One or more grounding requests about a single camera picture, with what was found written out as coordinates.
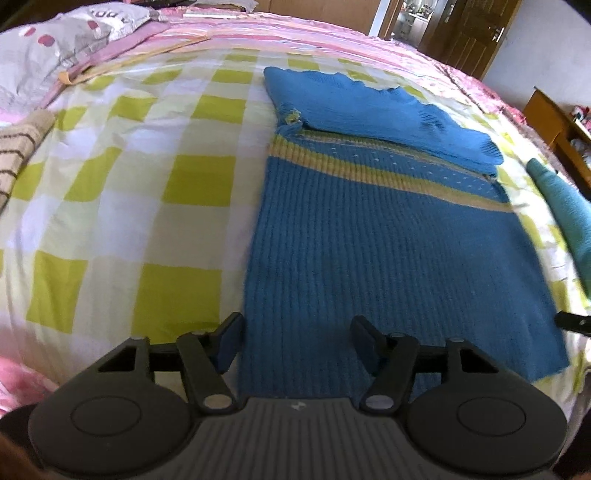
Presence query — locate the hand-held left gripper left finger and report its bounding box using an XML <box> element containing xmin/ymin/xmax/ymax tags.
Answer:
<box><xmin>95</xmin><ymin>312</ymin><xmax>245</xmax><ymax>414</ymax></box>

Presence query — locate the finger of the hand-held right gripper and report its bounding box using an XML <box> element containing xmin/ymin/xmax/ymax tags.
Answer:
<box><xmin>555</xmin><ymin>311</ymin><xmax>591</xmax><ymax>336</ymax></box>

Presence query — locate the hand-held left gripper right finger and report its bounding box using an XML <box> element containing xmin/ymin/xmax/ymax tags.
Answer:
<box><xmin>350</xmin><ymin>315</ymin><xmax>499</xmax><ymax>414</ymax></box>

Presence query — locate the blue knitted striped sweater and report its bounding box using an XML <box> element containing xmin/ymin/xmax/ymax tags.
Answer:
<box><xmin>238</xmin><ymin>66</ymin><xmax>570</xmax><ymax>402</ymax></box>

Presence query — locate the teal fleece garment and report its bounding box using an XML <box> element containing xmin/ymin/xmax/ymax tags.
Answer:
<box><xmin>526</xmin><ymin>158</ymin><xmax>591</xmax><ymax>296</ymax></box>

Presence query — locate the green checkered bedsheet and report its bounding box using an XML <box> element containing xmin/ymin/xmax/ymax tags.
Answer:
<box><xmin>0</xmin><ymin>46</ymin><xmax>591</xmax><ymax>416</ymax></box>

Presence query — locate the wooden shelf unit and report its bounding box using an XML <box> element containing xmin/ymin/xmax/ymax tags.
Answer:
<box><xmin>523</xmin><ymin>87</ymin><xmax>591</xmax><ymax>195</ymax></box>

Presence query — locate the pink floral blanket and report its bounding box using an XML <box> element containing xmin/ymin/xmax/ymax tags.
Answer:
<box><xmin>365</xmin><ymin>32</ymin><xmax>546</xmax><ymax>139</ymax></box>

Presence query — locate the brown striped blanket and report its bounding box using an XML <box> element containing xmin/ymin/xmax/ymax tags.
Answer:
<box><xmin>0</xmin><ymin>109</ymin><xmax>56</xmax><ymax>213</ymax></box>

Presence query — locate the brown wooden door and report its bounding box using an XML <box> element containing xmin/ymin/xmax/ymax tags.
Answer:
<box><xmin>418</xmin><ymin>0</ymin><xmax>511</xmax><ymax>79</ymax></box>

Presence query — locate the pink striped quilt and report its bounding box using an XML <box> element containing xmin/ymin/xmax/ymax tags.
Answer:
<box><xmin>69</xmin><ymin>11</ymin><xmax>462</xmax><ymax>88</ymax></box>

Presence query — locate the pink pillow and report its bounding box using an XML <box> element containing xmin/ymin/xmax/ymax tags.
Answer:
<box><xmin>0</xmin><ymin>21</ymin><xmax>171</xmax><ymax>127</ymax></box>

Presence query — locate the white flat book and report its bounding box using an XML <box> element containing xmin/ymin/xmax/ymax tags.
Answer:
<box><xmin>182</xmin><ymin>10</ymin><xmax>241</xmax><ymax>20</ymax></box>

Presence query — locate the wooden wardrobe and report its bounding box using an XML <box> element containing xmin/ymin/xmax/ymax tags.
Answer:
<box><xmin>249</xmin><ymin>0</ymin><xmax>384</xmax><ymax>35</ymax></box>

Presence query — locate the grey cloth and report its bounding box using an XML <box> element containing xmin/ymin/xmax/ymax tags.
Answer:
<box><xmin>189</xmin><ymin>0</ymin><xmax>259</xmax><ymax>12</ymax></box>

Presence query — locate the grey dotted pillow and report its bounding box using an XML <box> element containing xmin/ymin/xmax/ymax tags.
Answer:
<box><xmin>0</xmin><ymin>2</ymin><xmax>153</xmax><ymax>109</ymax></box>

